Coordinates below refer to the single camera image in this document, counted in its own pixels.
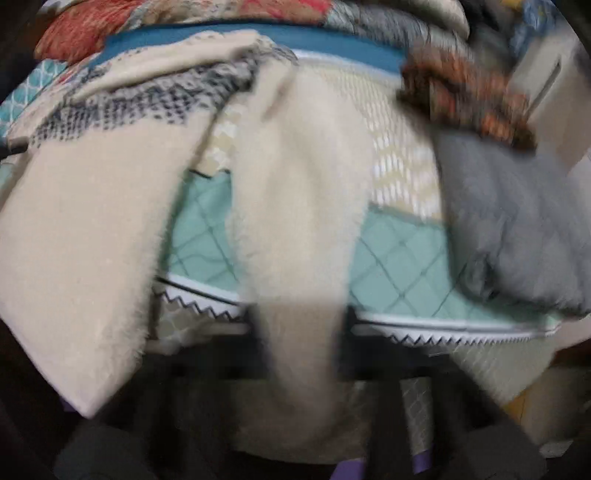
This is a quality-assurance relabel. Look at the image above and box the teal white patterned pillow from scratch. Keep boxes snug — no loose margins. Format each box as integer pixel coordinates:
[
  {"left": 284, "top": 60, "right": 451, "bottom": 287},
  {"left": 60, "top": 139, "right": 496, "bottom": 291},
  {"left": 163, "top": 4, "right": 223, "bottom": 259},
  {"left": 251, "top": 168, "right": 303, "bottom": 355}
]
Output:
[{"left": 0, "top": 60, "right": 67, "bottom": 136}]

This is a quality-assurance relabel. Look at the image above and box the zigzag patterned mattress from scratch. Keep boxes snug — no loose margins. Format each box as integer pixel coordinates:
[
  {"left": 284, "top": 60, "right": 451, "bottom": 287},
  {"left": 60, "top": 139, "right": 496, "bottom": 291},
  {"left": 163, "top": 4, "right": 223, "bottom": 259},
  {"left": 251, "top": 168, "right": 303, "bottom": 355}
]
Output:
[{"left": 0, "top": 50, "right": 569, "bottom": 458}]

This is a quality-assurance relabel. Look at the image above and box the orange brown knitted cloth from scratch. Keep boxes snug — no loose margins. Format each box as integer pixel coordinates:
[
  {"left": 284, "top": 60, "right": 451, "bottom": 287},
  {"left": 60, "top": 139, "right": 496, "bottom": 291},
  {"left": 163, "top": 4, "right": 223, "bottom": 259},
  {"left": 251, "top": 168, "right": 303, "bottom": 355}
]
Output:
[{"left": 398, "top": 45, "right": 537, "bottom": 151}]

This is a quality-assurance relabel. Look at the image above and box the white fleece patterned garment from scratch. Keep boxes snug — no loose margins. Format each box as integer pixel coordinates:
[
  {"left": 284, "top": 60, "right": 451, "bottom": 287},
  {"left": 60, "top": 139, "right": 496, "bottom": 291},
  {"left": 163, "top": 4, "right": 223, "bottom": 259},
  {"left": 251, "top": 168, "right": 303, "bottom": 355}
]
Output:
[{"left": 0, "top": 29, "right": 376, "bottom": 464}]

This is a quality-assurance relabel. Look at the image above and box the red patchwork quilt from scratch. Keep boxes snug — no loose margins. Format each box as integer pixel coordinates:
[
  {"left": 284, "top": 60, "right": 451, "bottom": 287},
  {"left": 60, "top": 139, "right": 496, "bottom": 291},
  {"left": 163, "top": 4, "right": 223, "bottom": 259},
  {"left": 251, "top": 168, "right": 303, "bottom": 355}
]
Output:
[{"left": 34, "top": 1, "right": 471, "bottom": 64}]

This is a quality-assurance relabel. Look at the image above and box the blue patterned bag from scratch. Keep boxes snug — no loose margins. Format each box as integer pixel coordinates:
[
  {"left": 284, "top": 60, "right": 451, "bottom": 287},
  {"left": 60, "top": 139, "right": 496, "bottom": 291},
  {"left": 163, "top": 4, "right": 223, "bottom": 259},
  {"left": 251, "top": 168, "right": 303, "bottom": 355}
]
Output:
[{"left": 509, "top": 0, "right": 567, "bottom": 62}]

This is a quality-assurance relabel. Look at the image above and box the grey fleece garment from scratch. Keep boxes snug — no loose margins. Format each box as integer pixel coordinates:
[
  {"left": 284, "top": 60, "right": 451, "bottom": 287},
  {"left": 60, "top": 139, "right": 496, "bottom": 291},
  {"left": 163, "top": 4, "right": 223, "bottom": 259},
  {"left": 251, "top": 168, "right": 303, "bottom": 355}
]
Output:
[{"left": 434, "top": 129, "right": 590, "bottom": 316}]

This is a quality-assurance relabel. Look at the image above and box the teal blue bed mat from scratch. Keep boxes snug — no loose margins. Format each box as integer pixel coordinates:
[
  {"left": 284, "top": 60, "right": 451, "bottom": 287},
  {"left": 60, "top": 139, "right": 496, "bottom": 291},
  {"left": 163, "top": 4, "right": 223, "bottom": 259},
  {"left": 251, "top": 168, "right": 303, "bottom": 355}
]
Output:
[{"left": 90, "top": 22, "right": 407, "bottom": 73}]

